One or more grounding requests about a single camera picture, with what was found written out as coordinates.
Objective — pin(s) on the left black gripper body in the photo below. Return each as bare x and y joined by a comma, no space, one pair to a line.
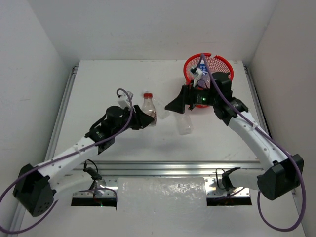
136,117

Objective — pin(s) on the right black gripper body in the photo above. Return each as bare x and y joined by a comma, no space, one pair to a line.
201,96

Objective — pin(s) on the red cap small bottle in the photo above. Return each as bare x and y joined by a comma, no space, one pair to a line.
149,108

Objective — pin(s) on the blue label bottle back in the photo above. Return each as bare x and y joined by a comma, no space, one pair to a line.
204,83

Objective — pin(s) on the blue label bottle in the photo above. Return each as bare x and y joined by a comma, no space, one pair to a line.
204,83
203,70

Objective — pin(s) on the clear bottle white cap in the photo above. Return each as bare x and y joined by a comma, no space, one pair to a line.
162,113
183,123

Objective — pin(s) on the blue label bottle front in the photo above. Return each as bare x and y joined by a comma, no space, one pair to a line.
203,70

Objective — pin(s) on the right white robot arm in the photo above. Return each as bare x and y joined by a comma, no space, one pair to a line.
280,173

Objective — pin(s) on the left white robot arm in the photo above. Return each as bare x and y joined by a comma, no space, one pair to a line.
36,187

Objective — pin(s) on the red mesh plastic bin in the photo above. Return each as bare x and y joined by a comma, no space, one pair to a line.
209,66

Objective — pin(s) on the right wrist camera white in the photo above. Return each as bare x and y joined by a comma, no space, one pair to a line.
196,73

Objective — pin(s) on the aluminium front rail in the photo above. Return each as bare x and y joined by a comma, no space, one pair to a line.
102,178

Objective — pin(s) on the aluminium left side rail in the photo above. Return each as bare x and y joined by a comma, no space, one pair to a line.
20,210

